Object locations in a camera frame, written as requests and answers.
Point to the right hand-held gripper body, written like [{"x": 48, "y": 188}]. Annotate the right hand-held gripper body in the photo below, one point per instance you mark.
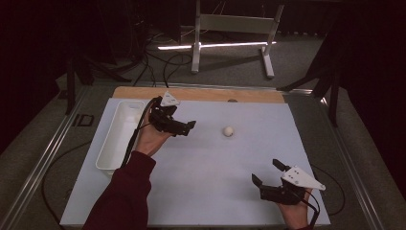
[{"x": 287, "y": 193}]

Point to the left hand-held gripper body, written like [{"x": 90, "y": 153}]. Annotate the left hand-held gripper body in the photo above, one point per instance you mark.
[{"x": 164, "y": 119}]

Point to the white ball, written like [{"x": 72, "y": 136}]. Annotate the white ball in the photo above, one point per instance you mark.
[{"x": 228, "y": 131}]

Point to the white plastic bin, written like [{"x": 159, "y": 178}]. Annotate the white plastic bin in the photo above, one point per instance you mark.
[{"x": 111, "y": 153}]

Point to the person's right hand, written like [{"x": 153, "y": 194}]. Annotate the person's right hand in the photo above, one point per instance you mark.
[{"x": 297, "y": 215}]

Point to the person's left hand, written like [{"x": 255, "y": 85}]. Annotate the person's left hand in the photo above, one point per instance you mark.
[{"x": 150, "y": 140}]

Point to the pale blue table mat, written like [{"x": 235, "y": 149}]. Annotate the pale blue table mat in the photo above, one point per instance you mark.
[{"x": 207, "y": 179}]

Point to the black stand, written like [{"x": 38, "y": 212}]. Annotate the black stand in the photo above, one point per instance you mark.
[
  {"x": 71, "y": 89},
  {"x": 333, "y": 102}
]

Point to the bright light strip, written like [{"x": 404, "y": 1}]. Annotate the bright light strip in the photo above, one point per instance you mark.
[{"x": 223, "y": 44}]

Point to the white metal stand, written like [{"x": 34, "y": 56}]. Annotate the white metal stand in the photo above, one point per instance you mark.
[{"x": 236, "y": 24}]

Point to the metal floor rail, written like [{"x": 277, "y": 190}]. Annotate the metal floor rail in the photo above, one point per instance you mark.
[
  {"x": 354, "y": 166},
  {"x": 41, "y": 159}
]

